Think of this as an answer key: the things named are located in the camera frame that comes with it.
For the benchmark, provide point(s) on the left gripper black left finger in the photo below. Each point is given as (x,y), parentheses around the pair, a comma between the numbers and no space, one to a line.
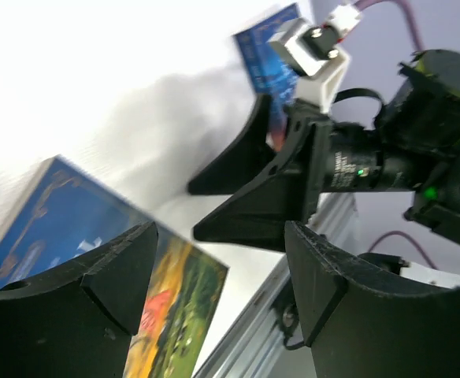
(78,318)

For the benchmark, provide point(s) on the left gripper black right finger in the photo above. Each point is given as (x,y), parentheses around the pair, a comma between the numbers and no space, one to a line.
(359,320)

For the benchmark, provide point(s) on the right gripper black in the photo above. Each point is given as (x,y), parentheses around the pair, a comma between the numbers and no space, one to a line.
(319,156)

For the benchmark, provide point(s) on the Animal Farm book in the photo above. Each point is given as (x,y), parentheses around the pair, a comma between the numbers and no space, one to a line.
(63,213)

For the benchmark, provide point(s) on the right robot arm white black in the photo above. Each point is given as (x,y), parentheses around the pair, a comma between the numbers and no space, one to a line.
(413,146)

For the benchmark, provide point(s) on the Jane Eyre book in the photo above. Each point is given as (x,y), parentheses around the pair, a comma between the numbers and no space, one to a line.
(267,72)

